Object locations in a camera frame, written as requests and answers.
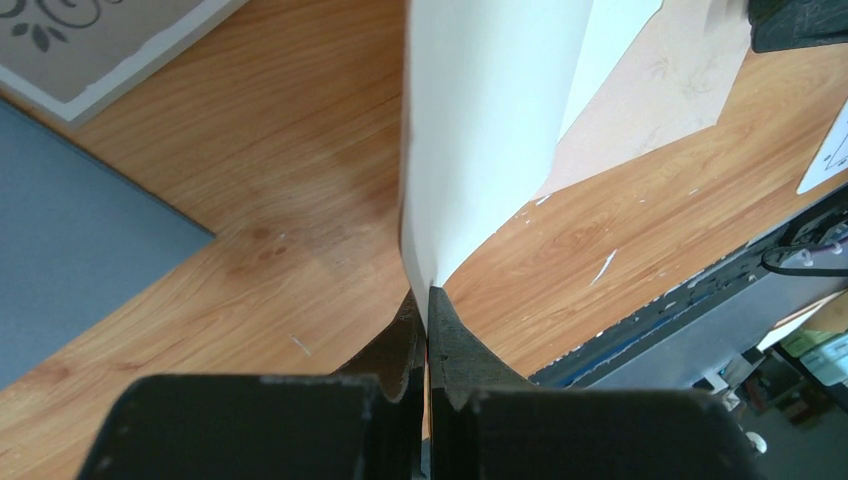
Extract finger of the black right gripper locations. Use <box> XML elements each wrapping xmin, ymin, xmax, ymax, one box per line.
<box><xmin>747</xmin><ymin>0</ymin><xmax>847</xmax><ymax>53</ymax></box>

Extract cream pink envelope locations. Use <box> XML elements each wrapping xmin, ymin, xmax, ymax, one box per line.
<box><xmin>536</xmin><ymin>1</ymin><xmax>751</xmax><ymax>198</ymax></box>

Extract grey envelope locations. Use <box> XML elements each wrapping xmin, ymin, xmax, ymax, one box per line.
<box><xmin>1</xmin><ymin>103</ymin><xmax>213</xmax><ymax>385</ymax></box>

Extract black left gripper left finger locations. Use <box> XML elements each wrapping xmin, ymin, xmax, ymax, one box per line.
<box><xmin>79</xmin><ymin>296</ymin><xmax>424</xmax><ymax>479</ymax></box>

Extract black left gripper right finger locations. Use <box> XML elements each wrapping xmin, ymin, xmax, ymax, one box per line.
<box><xmin>427</xmin><ymin>287</ymin><xmax>760</xmax><ymax>479</ymax></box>

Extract cream letter paper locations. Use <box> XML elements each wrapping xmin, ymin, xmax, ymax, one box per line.
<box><xmin>400</xmin><ymin>0</ymin><xmax>661</xmax><ymax>316</ymax></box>

